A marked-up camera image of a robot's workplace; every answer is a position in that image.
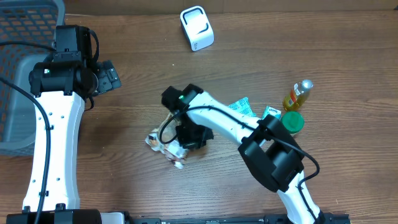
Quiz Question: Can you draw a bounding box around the brown snack bag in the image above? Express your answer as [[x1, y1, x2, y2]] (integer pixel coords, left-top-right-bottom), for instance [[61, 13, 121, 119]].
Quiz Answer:
[[145, 113, 188, 169]]

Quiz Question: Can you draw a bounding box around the teal wafer packet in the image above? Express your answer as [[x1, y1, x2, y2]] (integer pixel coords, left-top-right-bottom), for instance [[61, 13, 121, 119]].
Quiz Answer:
[[228, 97, 257, 117]]

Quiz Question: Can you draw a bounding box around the teal tissue pack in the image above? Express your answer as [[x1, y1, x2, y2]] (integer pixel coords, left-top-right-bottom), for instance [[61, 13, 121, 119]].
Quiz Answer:
[[262, 106, 282, 119]]

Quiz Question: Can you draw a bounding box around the green lidded jar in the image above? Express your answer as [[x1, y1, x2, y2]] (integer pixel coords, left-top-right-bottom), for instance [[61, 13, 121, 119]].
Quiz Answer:
[[280, 111, 305, 134]]

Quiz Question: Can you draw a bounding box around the yellow dish soap bottle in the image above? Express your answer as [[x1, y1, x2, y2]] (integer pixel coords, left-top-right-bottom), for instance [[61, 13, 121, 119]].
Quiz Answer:
[[282, 79, 313, 111]]

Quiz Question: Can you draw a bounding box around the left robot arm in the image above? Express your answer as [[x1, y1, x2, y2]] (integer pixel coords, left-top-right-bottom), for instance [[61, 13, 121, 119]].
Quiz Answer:
[[6, 25, 132, 223]]

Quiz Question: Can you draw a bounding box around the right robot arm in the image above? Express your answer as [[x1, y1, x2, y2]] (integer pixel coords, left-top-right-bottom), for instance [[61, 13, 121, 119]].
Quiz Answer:
[[162, 84, 325, 223]]

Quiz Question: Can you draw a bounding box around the white barcode scanner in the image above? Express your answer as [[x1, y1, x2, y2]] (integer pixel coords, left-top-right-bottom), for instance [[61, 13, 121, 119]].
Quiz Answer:
[[180, 6, 215, 52]]

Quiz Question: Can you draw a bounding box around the grey plastic shopping basket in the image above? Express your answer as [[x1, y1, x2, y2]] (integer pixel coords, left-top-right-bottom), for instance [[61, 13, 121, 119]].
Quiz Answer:
[[0, 0, 67, 156]]

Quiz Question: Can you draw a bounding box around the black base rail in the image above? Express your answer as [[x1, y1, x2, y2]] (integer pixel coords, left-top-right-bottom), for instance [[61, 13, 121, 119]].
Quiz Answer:
[[124, 213, 351, 224]]

